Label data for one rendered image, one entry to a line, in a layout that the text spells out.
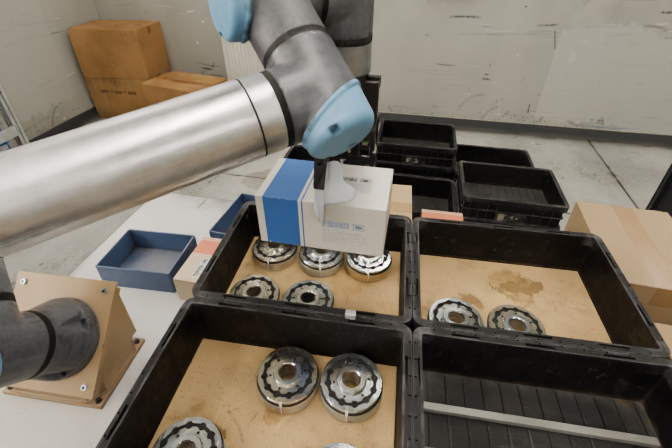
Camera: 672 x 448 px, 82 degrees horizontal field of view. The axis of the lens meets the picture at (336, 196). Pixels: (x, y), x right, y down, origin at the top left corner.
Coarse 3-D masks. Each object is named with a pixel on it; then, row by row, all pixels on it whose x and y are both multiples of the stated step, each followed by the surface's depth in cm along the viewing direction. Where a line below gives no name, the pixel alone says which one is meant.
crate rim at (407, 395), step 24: (264, 312) 66; (288, 312) 67; (312, 312) 66; (168, 336) 64; (408, 336) 62; (408, 360) 59; (144, 384) 56; (408, 384) 56; (120, 408) 53; (408, 408) 53; (408, 432) 51
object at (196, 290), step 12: (252, 204) 92; (240, 216) 88; (396, 216) 88; (408, 228) 85; (228, 240) 82; (408, 240) 82; (216, 252) 79; (408, 252) 79; (408, 264) 76; (204, 276) 73; (408, 276) 73; (192, 288) 71; (408, 288) 71; (228, 300) 69; (240, 300) 68; (252, 300) 68; (264, 300) 68; (276, 300) 68; (408, 300) 68; (324, 312) 66; (336, 312) 66; (360, 312) 66; (372, 312) 66; (408, 312) 66; (408, 324) 65
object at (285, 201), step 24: (288, 168) 65; (312, 168) 65; (360, 168) 65; (384, 168) 65; (264, 192) 59; (288, 192) 59; (312, 192) 59; (360, 192) 59; (384, 192) 59; (264, 216) 60; (288, 216) 59; (312, 216) 58; (336, 216) 57; (360, 216) 57; (384, 216) 56; (264, 240) 63; (288, 240) 62; (312, 240) 61; (336, 240) 60; (360, 240) 59; (384, 240) 60
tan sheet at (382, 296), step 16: (240, 272) 88; (256, 272) 88; (272, 272) 88; (288, 272) 88; (304, 272) 88; (336, 288) 84; (352, 288) 84; (368, 288) 84; (384, 288) 84; (336, 304) 80; (352, 304) 80; (368, 304) 80; (384, 304) 80
